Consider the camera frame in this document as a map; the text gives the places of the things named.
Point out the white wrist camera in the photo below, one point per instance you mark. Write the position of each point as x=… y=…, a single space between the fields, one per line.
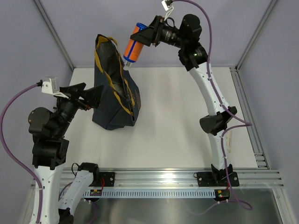
x=168 y=7
x=49 y=86

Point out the orange blue tube bottle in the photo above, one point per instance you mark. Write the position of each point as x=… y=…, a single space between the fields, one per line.
x=131 y=53

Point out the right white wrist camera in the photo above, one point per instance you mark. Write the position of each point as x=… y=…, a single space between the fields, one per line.
x=168 y=7

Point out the slotted grey cable duct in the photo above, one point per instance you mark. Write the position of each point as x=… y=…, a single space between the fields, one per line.
x=149 y=193

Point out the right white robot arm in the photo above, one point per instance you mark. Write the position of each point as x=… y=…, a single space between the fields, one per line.
x=150 y=131

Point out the dark blue canvas bag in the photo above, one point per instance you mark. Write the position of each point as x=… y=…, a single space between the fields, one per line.
x=120 y=100

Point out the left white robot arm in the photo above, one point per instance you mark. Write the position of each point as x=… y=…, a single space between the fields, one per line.
x=50 y=150

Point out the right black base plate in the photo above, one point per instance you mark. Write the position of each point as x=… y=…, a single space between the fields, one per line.
x=205 y=179

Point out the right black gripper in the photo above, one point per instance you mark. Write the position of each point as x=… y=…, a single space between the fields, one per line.
x=145 y=37

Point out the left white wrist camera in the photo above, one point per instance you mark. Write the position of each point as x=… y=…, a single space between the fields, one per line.
x=49 y=86

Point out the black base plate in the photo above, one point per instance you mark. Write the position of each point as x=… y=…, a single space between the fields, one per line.
x=103 y=179
x=205 y=179

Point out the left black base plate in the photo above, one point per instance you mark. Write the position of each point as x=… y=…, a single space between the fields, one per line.
x=103 y=179

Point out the aluminium mounting rail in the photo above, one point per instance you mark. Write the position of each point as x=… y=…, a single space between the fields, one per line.
x=174 y=178

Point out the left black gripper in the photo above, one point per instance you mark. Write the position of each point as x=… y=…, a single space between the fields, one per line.
x=91 y=96

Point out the cream Murrayle bottle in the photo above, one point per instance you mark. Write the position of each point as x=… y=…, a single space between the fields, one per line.
x=229 y=141

